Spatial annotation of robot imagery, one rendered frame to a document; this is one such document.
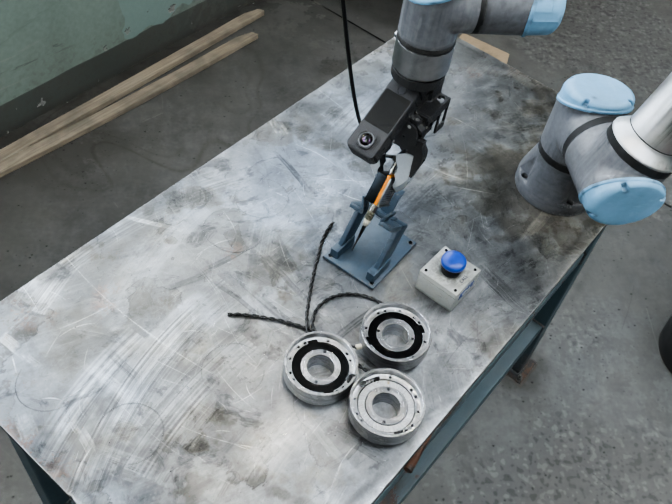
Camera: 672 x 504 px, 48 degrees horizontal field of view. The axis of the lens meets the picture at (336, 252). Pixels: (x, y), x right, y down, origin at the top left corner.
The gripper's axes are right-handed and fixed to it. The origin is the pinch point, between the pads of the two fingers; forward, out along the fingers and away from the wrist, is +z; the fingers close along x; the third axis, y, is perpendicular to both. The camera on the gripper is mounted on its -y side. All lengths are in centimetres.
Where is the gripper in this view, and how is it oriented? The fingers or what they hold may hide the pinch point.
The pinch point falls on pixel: (386, 182)
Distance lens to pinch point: 113.8
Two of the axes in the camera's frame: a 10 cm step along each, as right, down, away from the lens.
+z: -1.1, 6.3, 7.7
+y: 6.0, -5.8, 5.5
